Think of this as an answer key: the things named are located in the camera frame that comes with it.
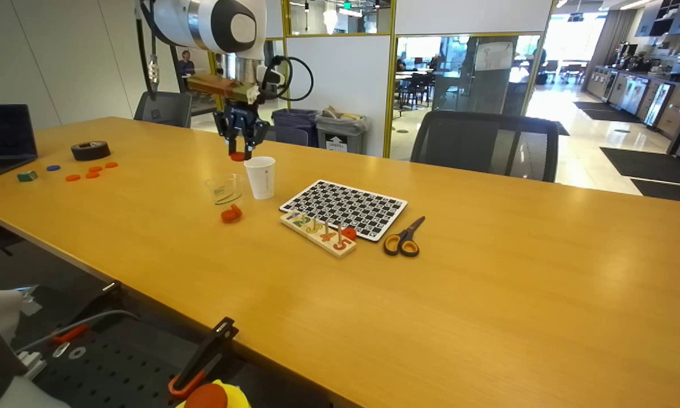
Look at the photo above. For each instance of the black office chair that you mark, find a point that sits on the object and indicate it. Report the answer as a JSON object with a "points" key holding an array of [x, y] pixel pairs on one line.
{"points": [[510, 146]]}

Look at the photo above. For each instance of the orange flat chips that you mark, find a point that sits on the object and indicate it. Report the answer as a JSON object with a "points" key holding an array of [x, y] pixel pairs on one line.
{"points": [[91, 170]]}

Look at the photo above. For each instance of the black laptop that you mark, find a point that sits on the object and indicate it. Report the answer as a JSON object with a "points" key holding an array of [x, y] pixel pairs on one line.
{"points": [[16, 133]]}

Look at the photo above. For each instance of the green flat chip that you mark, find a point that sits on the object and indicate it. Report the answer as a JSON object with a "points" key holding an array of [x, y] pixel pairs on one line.
{"points": [[25, 178]]}

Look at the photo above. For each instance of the orange handled scissors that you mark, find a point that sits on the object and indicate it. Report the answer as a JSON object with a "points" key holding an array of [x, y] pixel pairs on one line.
{"points": [[404, 241]]}

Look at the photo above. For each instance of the white paper cup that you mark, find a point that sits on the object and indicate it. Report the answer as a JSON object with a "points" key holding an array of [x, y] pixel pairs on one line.
{"points": [[261, 175]]}

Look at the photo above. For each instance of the checkerboard marker sheet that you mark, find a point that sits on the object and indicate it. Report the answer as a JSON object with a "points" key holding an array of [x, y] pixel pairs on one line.
{"points": [[340, 205]]}

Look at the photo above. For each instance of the black orange clamp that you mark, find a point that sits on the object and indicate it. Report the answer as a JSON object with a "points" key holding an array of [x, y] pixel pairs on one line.
{"points": [[203, 361]]}

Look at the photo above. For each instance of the grey office chair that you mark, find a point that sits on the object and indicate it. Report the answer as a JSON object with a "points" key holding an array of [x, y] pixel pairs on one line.
{"points": [[165, 107]]}

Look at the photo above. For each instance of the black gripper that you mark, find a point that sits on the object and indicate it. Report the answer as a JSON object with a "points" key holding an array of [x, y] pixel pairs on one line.
{"points": [[239, 117]]}

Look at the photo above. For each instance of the transparent plastic cup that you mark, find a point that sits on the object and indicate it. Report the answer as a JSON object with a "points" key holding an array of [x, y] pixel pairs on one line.
{"points": [[226, 190]]}

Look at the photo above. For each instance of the orange disc with hole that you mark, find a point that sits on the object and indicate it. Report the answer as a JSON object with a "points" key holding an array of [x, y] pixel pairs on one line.
{"points": [[233, 214]]}

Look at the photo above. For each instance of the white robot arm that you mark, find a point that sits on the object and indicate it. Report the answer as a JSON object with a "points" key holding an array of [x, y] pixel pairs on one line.
{"points": [[230, 27]]}

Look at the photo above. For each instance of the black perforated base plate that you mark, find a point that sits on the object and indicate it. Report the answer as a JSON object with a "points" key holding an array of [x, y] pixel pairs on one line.
{"points": [[119, 350]]}

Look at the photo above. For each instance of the yellow emergency stop button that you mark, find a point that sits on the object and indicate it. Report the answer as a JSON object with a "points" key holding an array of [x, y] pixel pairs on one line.
{"points": [[217, 395]]}

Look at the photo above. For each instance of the black tape roll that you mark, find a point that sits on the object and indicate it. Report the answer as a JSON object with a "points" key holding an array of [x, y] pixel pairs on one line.
{"points": [[91, 150]]}

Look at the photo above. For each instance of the wooden number puzzle board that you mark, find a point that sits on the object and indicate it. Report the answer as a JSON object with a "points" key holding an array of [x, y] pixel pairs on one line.
{"points": [[318, 232]]}

